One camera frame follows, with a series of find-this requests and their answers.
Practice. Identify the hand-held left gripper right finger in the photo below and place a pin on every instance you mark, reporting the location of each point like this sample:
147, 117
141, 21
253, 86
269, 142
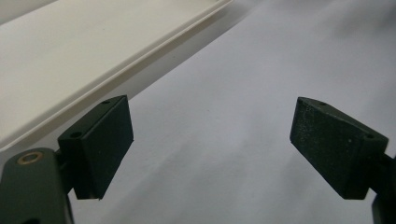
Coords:
336, 149

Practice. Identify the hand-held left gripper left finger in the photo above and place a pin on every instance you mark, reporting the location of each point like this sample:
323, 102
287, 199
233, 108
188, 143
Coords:
99, 146

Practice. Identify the white plastic box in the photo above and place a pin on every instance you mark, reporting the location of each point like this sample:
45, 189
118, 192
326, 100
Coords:
77, 46

